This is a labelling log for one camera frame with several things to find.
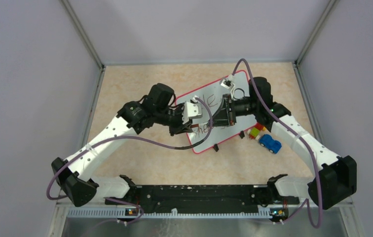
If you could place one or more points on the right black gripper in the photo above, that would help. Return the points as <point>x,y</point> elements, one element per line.
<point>223,117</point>

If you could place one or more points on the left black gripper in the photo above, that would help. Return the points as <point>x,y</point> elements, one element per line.
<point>180,128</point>

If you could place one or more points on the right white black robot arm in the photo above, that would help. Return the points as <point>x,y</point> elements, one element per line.
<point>335,177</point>

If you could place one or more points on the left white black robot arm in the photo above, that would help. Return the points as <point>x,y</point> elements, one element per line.
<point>74,174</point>

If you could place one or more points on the colourful toy brick figure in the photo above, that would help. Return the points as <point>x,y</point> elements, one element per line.
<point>254,132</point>

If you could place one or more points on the blue toy car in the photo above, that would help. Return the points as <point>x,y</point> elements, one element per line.
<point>270,144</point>

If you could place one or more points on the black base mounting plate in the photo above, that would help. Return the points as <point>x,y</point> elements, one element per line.
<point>205,199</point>

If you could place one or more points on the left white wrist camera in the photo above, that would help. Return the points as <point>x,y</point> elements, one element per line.
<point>192,109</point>

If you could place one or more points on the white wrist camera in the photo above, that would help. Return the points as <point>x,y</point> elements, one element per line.
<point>228,82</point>
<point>192,109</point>

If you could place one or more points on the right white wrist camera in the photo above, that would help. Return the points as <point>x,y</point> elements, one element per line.
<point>228,82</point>

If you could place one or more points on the aluminium frame rail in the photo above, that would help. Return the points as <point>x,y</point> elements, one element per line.
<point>117,218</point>

